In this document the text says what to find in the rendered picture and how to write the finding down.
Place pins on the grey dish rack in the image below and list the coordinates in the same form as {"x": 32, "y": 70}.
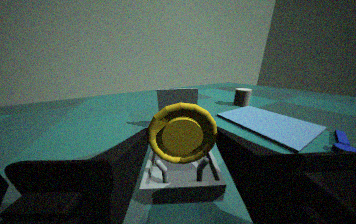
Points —
{"x": 167, "y": 183}

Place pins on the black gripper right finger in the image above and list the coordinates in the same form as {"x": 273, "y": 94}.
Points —
{"x": 265, "y": 178}

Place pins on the light blue flat mat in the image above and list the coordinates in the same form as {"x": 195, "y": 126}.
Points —
{"x": 288, "y": 132}

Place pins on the yellow round plate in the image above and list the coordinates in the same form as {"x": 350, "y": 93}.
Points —
{"x": 182, "y": 133}

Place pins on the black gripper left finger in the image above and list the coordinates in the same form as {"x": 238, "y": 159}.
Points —
{"x": 107, "y": 180}

